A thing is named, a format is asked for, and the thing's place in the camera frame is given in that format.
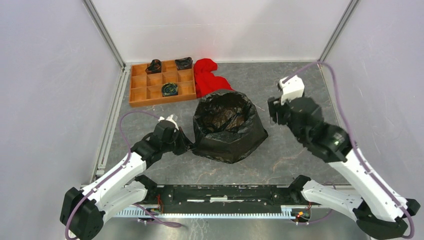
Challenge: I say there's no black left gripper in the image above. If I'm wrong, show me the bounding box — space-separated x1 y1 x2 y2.
161 126 197 156

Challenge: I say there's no black plastic trash bag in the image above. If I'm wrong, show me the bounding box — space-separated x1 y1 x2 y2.
192 89 268 164

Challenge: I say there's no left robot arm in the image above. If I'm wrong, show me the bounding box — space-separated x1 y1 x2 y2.
59 116 187 240

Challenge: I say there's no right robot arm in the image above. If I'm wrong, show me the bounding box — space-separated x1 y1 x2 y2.
267 97 420 240

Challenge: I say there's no black green bag roll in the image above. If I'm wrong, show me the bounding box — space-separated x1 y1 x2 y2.
161 82 178 97

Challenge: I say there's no wooden compartment tray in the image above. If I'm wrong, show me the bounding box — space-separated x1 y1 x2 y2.
129 60 197 108

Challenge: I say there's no red cloth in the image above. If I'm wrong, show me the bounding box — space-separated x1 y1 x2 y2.
193 58 234 98

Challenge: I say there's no black bag roll right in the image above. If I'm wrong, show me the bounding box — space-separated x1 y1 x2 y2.
174 57 193 71

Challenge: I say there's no black bag roll left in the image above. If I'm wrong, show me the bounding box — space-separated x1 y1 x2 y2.
145 59 162 75

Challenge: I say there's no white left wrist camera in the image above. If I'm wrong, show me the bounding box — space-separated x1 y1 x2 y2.
158 114 179 130

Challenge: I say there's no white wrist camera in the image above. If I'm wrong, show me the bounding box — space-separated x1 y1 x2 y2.
277 75 305 105
158 114 179 130

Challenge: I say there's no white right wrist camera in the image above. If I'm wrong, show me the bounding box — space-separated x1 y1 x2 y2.
277 75 305 105

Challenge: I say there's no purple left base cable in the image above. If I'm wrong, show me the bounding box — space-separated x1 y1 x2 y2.
134 202 184 229

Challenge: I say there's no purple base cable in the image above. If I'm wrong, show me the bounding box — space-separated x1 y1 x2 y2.
134 202 184 229
296 208 335 226

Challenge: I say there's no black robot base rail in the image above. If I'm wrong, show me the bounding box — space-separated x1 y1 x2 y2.
135 175 309 214

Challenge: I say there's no white slotted cable duct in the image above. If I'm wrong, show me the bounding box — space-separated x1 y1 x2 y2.
114 206 310 220

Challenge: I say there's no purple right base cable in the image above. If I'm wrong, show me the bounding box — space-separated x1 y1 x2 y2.
296 208 335 226

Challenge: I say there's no right aluminium corner post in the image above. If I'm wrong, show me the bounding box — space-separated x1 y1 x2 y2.
318 0 360 62

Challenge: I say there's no aluminium corner post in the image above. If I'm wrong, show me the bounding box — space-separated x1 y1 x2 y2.
82 0 126 69
318 0 360 62

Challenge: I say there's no left aluminium corner post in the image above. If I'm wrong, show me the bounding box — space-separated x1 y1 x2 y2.
82 0 126 69

